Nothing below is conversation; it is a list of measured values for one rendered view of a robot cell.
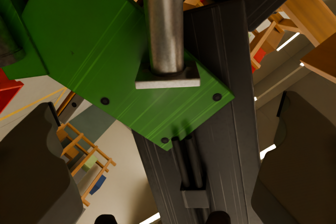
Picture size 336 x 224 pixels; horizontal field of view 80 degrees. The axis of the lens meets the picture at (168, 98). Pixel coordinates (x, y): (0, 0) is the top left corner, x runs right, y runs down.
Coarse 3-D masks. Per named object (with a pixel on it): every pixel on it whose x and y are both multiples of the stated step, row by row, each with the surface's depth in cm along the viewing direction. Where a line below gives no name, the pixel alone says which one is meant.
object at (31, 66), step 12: (0, 0) 17; (12, 0) 17; (0, 12) 17; (12, 12) 17; (12, 24) 18; (24, 24) 18; (12, 36) 19; (24, 36) 19; (24, 48) 19; (36, 48) 19; (24, 60) 20; (36, 60) 20; (12, 72) 20; (24, 72) 20; (36, 72) 20; (48, 72) 21
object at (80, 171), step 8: (72, 128) 610; (64, 136) 582; (80, 136) 605; (72, 144) 576; (64, 152) 544; (72, 152) 568; (64, 160) 533; (88, 160) 582; (96, 160) 599; (112, 160) 634; (80, 168) 554; (88, 168) 572; (104, 168) 591; (72, 176) 518; (80, 176) 538; (96, 176) 558; (104, 176) 584; (96, 184) 550; (88, 192) 520
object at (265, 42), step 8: (200, 0) 320; (184, 8) 306; (272, 24) 354; (256, 32) 404; (264, 32) 345; (272, 32) 367; (280, 32) 372; (256, 40) 374; (264, 40) 344; (272, 40) 360; (256, 48) 326; (264, 48) 365; (272, 48) 356; (256, 56) 337; (256, 64) 324
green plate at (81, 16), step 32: (32, 0) 17; (64, 0) 17; (96, 0) 17; (128, 0) 17; (32, 32) 19; (64, 32) 19; (96, 32) 19; (128, 32) 19; (64, 64) 20; (96, 64) 20; (128, 64) 20; (96, 96) 22; (128, 96) 22; (160, 96) 22; (192, 96) 22; (224, 96) 22; (160, 128) 25; (192, 128) 25
